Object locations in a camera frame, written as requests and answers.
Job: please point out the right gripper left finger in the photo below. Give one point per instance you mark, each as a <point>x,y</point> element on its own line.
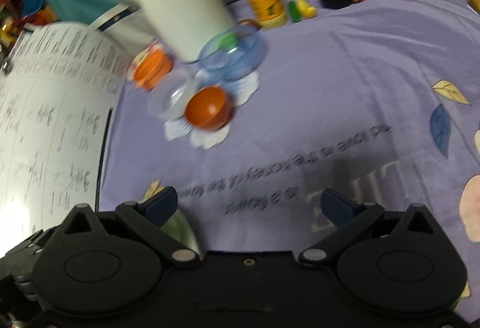
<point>146,219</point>

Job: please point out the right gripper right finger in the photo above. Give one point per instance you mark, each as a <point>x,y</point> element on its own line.
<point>350,219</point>

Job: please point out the white round plate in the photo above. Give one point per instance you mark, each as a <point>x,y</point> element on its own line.
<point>180,229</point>

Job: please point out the clear plastic bowl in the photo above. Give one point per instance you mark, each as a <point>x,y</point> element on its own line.
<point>168,99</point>

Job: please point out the red orange small bowl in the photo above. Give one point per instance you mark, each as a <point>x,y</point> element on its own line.
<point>209,109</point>

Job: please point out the blue transparent bowl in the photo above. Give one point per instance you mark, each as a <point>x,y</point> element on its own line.
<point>238,63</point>

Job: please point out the purple floral tablecloth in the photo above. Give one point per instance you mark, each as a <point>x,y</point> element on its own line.
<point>379,101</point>

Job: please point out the orange cup with spout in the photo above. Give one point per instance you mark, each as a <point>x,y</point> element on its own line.
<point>156,65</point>

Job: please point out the white instruction sheet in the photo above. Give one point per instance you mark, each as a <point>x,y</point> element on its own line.
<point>57,104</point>

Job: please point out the green toy vegetable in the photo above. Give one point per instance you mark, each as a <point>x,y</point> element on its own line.
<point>228,42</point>

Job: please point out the green toy cucumber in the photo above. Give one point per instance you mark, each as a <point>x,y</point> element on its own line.
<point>294,14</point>

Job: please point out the toy banana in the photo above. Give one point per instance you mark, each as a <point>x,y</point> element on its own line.
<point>306,10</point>

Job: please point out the brown toy chestnut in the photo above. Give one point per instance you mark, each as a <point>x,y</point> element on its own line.
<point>250,22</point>

